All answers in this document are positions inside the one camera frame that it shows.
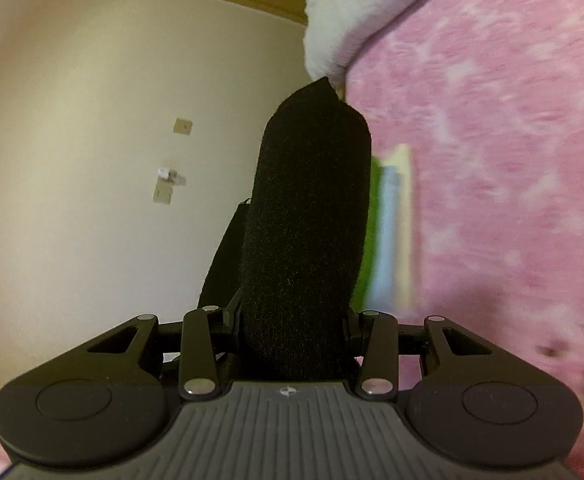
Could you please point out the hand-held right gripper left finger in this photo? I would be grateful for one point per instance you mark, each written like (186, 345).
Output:
(221, 327)

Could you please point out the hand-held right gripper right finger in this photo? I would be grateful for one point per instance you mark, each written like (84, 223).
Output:
(356, 335)

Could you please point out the black garment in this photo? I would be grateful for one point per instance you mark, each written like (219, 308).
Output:
(307, 220)

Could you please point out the green and blue object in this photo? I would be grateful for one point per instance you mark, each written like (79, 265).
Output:
(391, 230)

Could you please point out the tan floor sticker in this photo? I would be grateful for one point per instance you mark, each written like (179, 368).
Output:
(182, 125)
(161, 193)

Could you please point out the small white object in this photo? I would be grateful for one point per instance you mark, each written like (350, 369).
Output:
(170, 175)

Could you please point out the pink floral blanket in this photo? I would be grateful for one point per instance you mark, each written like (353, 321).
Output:
(497, 160)

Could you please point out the white quilted mattress cover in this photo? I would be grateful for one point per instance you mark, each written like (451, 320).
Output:
(342, 15)

